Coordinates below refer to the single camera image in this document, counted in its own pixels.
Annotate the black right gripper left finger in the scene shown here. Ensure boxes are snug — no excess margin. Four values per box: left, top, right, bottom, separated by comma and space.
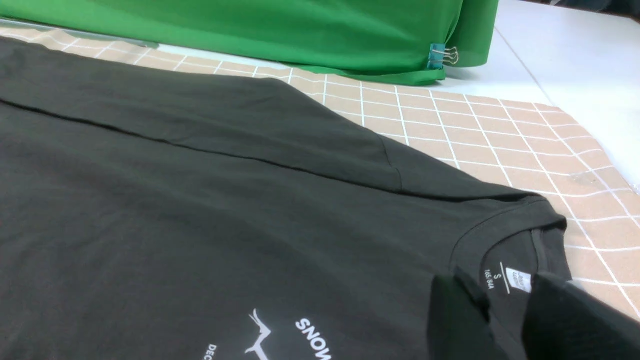
426, 267, 508, 360

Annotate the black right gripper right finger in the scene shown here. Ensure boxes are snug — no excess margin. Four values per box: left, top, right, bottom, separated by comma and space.
522, 272, 640, 360

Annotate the dark gray long-sleeve shirt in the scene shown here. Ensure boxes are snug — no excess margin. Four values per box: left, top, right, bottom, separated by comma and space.
0, 38, 572, 360

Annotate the beige checkered tablecloth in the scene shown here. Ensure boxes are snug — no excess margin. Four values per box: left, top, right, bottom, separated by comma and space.
1, 25, 639, 320

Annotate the blue binder clip lower right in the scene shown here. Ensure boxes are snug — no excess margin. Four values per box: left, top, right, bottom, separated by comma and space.
426, 43, 459, 69

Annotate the green backdrop cloth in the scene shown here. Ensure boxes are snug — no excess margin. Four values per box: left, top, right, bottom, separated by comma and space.
1, 0, 499, 85

